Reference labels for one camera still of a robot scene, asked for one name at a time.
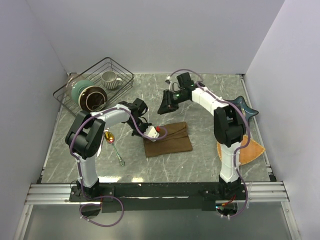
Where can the green ceramic bowl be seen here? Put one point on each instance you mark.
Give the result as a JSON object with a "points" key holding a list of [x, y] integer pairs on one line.
{"points": [[78, 88]]}

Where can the silver fork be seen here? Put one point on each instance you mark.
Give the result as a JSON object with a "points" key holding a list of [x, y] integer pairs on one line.
{"points": [[103, 140]]}

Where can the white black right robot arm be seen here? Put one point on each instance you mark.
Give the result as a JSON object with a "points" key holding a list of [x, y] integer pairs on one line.
{"points": [[229, 125]]}

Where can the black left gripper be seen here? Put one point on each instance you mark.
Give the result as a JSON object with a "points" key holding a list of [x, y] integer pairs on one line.
{"points": [[147, 125]]}

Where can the aluminium frame rail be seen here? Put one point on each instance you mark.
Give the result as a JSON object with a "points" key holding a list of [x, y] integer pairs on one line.
{"points": [[55, 194]]}

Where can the brown ceramic bowl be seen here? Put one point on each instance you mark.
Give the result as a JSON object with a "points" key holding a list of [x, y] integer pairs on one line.
{"points": [[92, 98]]}

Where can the striped ceramic mug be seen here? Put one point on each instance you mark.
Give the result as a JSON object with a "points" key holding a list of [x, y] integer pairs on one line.
{"points": [[110, 80]]}

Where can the iridescent spoon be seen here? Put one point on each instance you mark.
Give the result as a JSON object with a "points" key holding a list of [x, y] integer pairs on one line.
{"points": [[110, 139]]}

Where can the blue star-shaped dish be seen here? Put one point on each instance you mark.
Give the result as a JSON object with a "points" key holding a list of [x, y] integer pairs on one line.
{"points": [[247, 111]]}

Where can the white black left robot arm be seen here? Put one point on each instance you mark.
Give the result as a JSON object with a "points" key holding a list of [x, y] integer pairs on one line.
{"points": [[87, 133]]}

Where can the black wire dish rack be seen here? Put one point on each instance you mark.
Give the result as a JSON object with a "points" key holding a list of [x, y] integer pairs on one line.
{"points": [[94, 74]]}

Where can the brown cloth napkin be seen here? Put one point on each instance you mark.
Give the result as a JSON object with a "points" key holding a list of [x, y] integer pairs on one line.
{"points": [[176, 141]]}

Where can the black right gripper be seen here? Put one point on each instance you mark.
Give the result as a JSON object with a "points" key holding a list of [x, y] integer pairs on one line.
{"points": [[166, 105]]}

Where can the orange woven placemat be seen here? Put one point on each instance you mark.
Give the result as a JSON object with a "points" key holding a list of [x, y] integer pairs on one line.
{"points": [[247, 154]]}

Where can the clear glass jar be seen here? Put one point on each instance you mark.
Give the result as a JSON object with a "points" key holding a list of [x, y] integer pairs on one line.
{"points": [[71, 81]]}

